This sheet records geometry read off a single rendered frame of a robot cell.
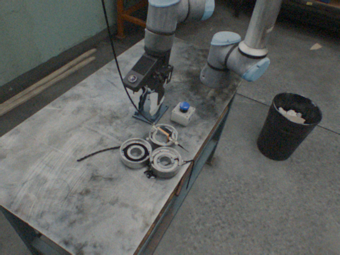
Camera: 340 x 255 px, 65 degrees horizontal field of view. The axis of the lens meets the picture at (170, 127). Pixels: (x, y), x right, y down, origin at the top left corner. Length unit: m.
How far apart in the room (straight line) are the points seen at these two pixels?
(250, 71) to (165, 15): 0.53
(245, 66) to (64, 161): 0.76
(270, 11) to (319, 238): 1.41
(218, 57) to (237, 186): 1.02
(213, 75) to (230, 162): 0.94
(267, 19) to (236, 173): 1.21
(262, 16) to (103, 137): 0.70
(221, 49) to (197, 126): 0.35
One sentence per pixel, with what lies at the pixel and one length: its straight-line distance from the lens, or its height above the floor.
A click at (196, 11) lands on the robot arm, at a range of 0.74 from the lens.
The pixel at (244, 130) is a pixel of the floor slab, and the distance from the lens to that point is 2.31.
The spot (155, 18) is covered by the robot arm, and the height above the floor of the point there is 1.26.
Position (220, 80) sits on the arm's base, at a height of 0.84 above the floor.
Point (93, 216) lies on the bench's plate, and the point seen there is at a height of 0.80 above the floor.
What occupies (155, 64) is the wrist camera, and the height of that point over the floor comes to 1.15.
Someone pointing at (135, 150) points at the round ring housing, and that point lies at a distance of 0.92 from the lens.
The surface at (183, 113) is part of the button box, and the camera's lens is 1.03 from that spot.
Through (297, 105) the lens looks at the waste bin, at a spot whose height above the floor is 0.34.
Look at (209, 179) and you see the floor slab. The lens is 1.90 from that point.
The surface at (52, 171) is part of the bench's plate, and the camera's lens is 0.93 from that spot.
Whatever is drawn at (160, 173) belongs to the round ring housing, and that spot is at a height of 0.83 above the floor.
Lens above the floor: 1.53
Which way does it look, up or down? 45 degrees down
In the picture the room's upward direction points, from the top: 9 degrees clockwise
